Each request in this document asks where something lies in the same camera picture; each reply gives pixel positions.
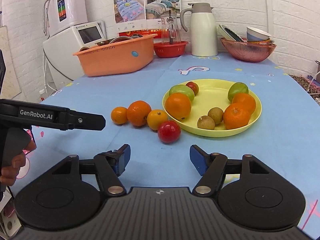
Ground pink glass bowl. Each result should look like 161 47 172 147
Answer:
220 37 276 63

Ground blue white stacked bowls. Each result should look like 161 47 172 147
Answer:
246 27 271 42

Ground mandarin in plate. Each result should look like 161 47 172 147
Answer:
232 93 256 115
223 103 251 129

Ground small green fruit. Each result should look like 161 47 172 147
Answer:
228 82 249 102

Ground white plate in bowl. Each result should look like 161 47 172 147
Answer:
217 24 244 42

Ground yellow-orange small citrus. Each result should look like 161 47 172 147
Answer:
147 109 168 131

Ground red plastic colander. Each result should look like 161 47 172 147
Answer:
153 41 189 58

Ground white thermos jug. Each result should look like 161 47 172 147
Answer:
180 2 218 57

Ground orange plastic basket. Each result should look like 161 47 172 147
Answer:
73 34 156 77

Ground mandarin in plate front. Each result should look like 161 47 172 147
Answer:
223 103 251 129

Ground white appliance with screen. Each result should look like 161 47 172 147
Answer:
43 21 107 90

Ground large orange mandarin on cloth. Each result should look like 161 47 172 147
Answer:
126 100 151 127

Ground white water purifier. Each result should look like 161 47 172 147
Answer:
48 0 88 36

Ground bedding poster calendar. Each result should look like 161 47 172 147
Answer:
113 0 181 36

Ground small orange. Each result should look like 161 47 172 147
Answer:
111 107 128 125

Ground light blue tablecloth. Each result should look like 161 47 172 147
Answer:
11 54 319 238

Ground glass cup in colander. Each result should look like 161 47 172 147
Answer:
161 11 181 44

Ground metal bowls in basket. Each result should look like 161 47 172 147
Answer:
96 34 143 46

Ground small red tomato in plate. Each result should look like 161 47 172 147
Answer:
185 81 199 96

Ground brown longan fruit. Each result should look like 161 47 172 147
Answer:
208 107 224 125
197 115 215 130

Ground mandarin in plate rear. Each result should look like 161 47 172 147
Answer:
232 93 256 115

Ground person's left hand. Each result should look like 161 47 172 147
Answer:
1 151 26 186

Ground large green fruit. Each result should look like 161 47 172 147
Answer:
169 84 195 102

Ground yellow oval plate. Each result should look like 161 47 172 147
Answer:
175 79 263 138

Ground big orange in plate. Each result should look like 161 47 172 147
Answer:
164 93 191 120

